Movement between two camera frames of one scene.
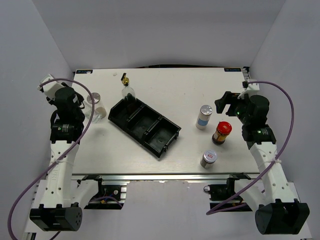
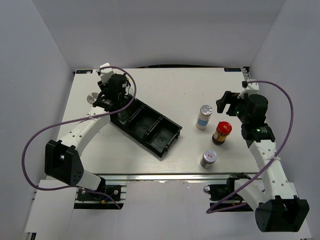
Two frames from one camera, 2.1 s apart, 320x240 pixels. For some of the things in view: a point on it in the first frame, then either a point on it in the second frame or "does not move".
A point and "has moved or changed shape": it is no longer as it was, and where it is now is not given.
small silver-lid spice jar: (209, 157) does not move
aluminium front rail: (182, 177) does not move
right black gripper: (230, 98) does not move
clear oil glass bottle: (99, 113) has moved or changed shape
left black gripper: (79, 98) -> (102, 88)
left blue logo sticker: (84, 71) does not move
